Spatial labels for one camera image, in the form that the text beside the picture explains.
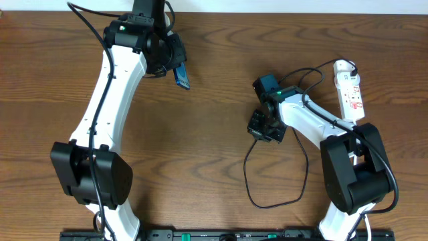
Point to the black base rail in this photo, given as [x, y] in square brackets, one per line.
[170, 235]

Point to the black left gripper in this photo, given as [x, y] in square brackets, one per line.
[178, 51]

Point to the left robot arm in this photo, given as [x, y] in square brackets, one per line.
[136, 45]

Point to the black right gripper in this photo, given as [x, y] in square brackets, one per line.
[263, 127]

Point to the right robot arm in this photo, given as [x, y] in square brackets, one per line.
[357, 172]

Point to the white power strip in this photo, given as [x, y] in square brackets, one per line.
[349, 95]

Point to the white USB charger plug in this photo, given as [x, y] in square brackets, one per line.
[343, 66]

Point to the blue Galaxy smartphone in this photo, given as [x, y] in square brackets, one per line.
[181, 77]

